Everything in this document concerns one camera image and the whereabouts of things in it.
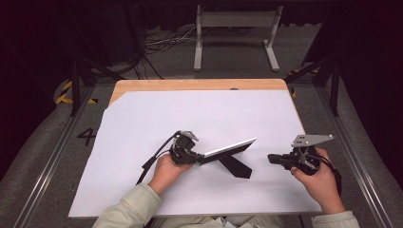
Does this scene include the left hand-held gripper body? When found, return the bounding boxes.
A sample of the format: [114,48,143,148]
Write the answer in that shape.
[168,130,200,165]

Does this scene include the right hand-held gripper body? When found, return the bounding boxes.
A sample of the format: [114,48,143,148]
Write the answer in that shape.
[283,134,335,176]

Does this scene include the person's left hand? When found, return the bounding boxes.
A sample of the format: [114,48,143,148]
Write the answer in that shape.
[147,154,193,198]

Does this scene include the person's right hand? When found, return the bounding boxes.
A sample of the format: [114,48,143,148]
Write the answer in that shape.
[290,146,346,215]

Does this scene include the white paper sheet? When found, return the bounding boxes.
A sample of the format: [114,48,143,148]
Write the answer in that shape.
[68,89,322,219]

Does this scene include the person's light jacket torso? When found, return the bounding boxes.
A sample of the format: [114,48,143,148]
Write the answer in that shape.
[151,214,313,228]

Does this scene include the yellow black floor tape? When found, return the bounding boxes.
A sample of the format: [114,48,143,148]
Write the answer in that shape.
[55,80,99,105]
[286,67,319,99]

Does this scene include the black metal stand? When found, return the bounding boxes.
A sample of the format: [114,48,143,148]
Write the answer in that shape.
[284,53,342,117]
[67,0,141,117]

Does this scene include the white metal stand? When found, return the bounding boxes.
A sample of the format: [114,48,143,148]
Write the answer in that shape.
[193,4,284,72]

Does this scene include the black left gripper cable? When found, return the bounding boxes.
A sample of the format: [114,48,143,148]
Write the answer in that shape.
[136,130,183,186]

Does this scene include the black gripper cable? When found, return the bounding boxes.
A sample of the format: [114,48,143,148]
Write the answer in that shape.
[317,154,343,198]
[136,130,183,186]

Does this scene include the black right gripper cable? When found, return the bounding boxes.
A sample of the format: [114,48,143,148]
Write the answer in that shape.
[317,154,343,198]

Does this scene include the aluminium floor rail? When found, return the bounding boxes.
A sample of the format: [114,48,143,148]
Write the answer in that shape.
[12,85,96,228]
[317,86,397,228]

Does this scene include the bundle of floor cables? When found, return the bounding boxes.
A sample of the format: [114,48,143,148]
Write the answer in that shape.
[139,25,198,80]

